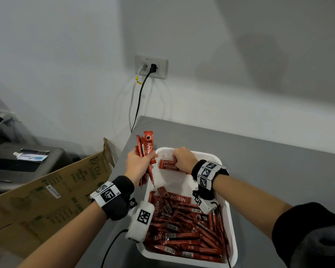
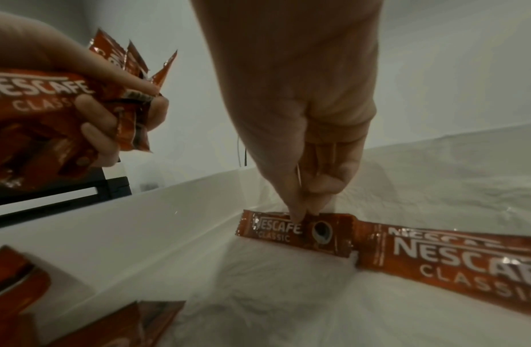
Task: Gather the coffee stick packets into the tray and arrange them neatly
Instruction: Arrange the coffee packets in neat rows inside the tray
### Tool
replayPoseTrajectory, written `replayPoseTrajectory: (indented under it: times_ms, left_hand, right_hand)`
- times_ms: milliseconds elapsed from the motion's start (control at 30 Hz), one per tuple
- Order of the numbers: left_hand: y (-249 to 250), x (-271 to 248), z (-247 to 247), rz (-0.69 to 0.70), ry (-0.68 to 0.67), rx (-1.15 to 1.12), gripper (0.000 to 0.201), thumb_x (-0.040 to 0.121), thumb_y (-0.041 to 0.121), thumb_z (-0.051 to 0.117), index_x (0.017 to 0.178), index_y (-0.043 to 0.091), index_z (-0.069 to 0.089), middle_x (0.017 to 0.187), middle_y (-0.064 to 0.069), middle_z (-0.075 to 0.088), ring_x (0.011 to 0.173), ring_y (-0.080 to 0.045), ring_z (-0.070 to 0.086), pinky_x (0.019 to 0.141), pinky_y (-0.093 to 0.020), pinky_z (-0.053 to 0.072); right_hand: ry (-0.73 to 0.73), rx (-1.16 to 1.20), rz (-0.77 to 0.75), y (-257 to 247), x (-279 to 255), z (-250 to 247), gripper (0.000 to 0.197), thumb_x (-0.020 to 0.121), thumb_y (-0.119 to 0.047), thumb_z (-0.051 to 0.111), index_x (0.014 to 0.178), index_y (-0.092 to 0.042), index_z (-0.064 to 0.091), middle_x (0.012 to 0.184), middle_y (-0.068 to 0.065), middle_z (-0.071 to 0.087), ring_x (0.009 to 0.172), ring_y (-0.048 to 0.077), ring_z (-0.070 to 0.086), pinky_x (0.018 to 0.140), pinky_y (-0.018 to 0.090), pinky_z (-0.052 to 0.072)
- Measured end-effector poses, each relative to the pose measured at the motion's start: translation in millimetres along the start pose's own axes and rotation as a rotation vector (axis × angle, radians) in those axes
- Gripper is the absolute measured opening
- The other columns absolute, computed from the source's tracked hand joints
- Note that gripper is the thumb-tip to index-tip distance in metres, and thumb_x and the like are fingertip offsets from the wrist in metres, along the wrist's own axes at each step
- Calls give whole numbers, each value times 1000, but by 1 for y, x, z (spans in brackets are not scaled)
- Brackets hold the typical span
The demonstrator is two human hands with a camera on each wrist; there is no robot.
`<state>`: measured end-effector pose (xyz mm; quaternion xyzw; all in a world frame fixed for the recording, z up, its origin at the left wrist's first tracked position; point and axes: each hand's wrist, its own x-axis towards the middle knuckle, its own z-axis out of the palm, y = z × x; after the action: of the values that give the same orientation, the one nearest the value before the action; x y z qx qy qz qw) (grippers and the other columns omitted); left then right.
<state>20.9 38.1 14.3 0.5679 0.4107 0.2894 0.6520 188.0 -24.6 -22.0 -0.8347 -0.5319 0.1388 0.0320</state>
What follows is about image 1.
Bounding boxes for person's right forearm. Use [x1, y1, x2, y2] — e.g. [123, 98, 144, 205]
[212, 174, 294, 240]

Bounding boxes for black power cable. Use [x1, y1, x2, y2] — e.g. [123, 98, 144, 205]
[131, 71, 153, 134]

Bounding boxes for white plastic tray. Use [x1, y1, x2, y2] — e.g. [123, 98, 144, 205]
[136, 147, 238, 268]

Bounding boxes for black wristband with markers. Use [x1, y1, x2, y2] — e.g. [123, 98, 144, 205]
[191, 159, 229, 201]
[90, 175, 135, 221]

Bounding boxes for bunch of Nescafe sachets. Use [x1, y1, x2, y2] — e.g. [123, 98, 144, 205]
[135, 130, 157, 188]

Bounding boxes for black right wristband with markers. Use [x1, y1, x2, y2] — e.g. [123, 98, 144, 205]
[191, 159, 229, 201]

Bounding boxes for black left camera cable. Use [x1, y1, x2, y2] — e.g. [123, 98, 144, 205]
[100, 229, 129, 268]

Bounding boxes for white power cable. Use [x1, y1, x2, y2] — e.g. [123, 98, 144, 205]
[128, 63, 147, 131]

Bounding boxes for person's left forearm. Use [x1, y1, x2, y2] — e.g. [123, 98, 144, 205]
[16, 202, 108, 268]

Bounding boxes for white and blue packet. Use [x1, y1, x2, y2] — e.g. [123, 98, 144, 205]
[12, 152, 48, 162]

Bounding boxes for black right camera cable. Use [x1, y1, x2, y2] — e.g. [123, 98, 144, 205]
[212, 202, 232, 268]

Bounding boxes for person's left hand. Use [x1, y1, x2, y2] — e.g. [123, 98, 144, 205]
[124, 147, 159, 188]

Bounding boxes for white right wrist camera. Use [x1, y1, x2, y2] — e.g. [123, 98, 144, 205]
[192, 190, 220, 215]

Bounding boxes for person's right hand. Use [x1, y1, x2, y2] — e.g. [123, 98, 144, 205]
[172, 147, 199, 175]

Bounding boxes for pile of red coffee sachets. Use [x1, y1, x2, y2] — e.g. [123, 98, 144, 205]
[144, 186, 230, 263]

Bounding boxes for black left wristband with markers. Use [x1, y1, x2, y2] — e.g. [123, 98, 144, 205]
[90, 175, 135, 221]

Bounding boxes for dark grey printer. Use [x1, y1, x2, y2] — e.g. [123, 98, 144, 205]
[0, 142, 73, 198]

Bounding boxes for flat black device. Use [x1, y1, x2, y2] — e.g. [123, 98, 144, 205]
[19, 149, 51, 156]

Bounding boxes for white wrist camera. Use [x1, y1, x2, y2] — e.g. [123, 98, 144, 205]
[125, 197, 156, 244]
[192, 190, 220, 215]

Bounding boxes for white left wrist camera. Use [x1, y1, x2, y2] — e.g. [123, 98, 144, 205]
[125, 197, 156, 244]

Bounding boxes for grey knit garment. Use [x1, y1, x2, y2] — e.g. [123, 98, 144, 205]
[290, 224, 335, 268]

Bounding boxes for brown cardboard box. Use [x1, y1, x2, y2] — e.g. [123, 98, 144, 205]
[0, 137, 115, 260]

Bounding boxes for black camera cable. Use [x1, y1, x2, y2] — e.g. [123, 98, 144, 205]
[100, 229, 129, 268]
[212, 202, 232, 268]

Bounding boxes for black shirt sleeve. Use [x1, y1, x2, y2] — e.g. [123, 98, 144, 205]
[271, 202, 335, 265]

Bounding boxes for grey wall socket plate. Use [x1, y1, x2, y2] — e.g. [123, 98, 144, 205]
[134, 55, 169, 79]

